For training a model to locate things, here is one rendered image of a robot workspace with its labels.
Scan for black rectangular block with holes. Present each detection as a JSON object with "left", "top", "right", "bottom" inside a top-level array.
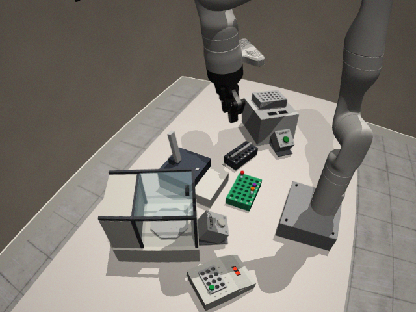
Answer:
[{"left": 224, "top": 141, "right": 258, "bottom": 170}]

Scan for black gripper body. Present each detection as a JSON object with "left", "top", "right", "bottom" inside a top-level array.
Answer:
[{"left": 206, "top": 65, "right": 243, "bottom": 100}]

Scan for green tube rack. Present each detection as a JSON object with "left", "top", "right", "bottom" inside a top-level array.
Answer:
[{"left": 226, "top": 173, "right": 262, "bottom": 211}]

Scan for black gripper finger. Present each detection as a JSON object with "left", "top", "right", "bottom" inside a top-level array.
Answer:
[
  {"left": 214, "top": 84, "right": 228, "bottom": 113},
  {"left": 220, "top": 87, "right": 246, "bottom": 124}
]

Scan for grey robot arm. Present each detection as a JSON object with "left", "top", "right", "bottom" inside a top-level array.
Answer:
[{"left": 194, "top": 0, "right": 393, "bottom": 216}]

